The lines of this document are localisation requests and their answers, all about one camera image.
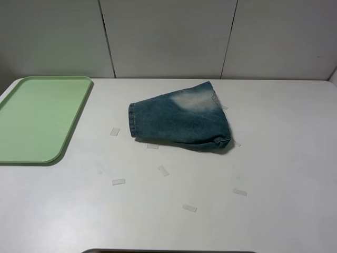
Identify blue children's denim shorts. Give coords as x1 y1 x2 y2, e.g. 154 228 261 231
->
128 81 232 151

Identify light green plastic tray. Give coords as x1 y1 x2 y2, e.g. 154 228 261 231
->
1 76 93 164

